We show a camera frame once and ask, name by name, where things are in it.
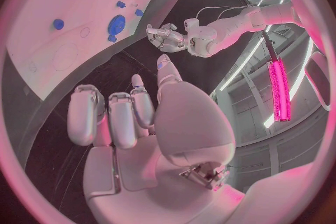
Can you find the blue short cylinder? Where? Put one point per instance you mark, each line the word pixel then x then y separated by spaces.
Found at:
pixel 58 24

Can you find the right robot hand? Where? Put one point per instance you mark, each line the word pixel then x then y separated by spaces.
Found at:
pixel 183 123

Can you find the glowing light bar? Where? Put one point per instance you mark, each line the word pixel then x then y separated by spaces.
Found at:
pixel 279 91

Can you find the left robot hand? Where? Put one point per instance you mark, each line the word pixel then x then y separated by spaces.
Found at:
pixel 165 38

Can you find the small blue peg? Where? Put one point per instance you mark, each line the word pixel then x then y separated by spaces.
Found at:
pixel 120 4

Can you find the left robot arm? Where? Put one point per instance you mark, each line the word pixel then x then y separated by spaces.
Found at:
pixel 231 30

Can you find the white task board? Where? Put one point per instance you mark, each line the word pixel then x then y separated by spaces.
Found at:
pixel 78 7

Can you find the blue gear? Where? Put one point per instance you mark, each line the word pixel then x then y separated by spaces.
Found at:
pixel 116 24

